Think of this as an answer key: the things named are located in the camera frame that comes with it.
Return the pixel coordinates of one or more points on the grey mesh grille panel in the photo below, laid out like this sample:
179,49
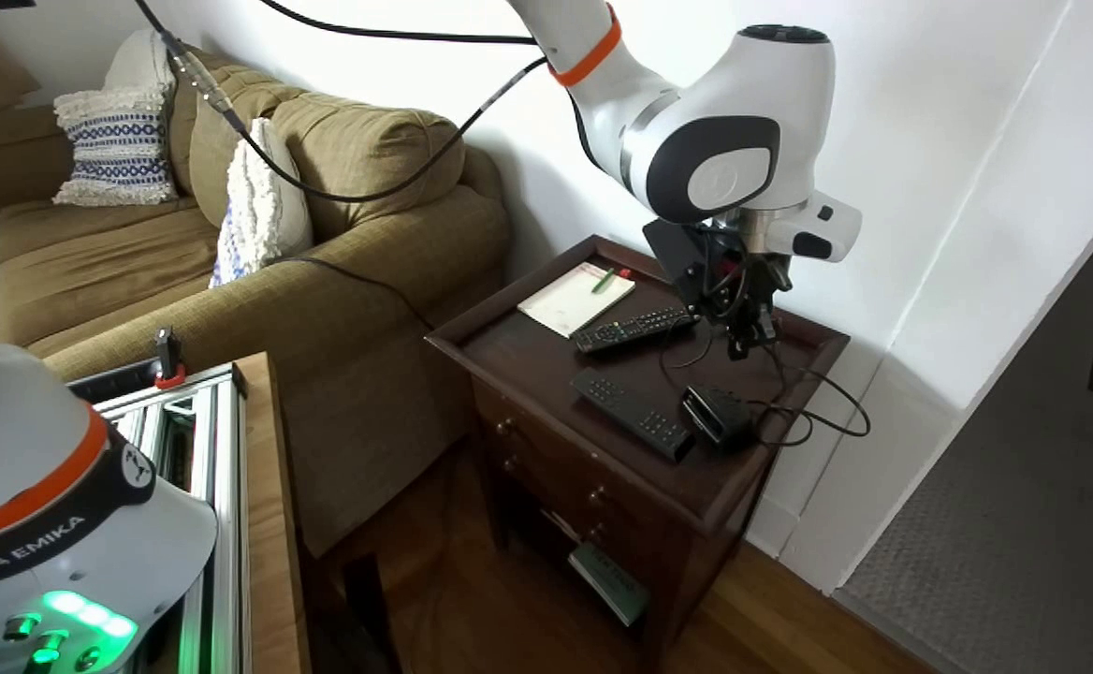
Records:
1010,537

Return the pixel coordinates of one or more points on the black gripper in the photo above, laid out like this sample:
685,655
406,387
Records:
739,266

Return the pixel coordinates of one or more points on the green pen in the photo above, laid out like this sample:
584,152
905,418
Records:
604,281

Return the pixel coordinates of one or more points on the white paper notepad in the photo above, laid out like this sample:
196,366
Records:
571,302

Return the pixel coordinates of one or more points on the small red item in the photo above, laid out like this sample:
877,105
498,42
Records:
627,272

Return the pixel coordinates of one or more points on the dark wooden side table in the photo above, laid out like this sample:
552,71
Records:
533,361

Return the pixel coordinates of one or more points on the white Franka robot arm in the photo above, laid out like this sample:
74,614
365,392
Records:
719,125

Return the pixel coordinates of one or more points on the aluminium profile robot stand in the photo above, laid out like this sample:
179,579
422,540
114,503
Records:
214,499

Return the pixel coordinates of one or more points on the slim black remote coloured buttons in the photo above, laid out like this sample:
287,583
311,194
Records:
635,331

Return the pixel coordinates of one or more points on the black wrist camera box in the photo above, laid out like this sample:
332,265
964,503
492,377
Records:
670,248

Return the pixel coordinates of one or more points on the wide grey remote control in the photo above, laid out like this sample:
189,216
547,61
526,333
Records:
635,413

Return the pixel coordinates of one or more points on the wooden board on stand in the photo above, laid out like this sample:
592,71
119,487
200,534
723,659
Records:
276,537

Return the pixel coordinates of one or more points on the plain white pillow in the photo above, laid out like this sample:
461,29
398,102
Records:
138,61

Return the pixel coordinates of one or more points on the white patterned pillow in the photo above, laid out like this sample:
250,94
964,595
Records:
259,207

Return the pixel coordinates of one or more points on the green book on table shelf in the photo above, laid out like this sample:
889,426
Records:
607,587

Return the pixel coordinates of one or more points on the olive green couch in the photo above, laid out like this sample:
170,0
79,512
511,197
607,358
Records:
109,265

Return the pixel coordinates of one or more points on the white blue striped pillow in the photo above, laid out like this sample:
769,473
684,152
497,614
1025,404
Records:
119,145

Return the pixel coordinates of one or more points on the red black clamp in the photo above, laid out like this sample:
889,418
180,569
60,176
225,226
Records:
168,358

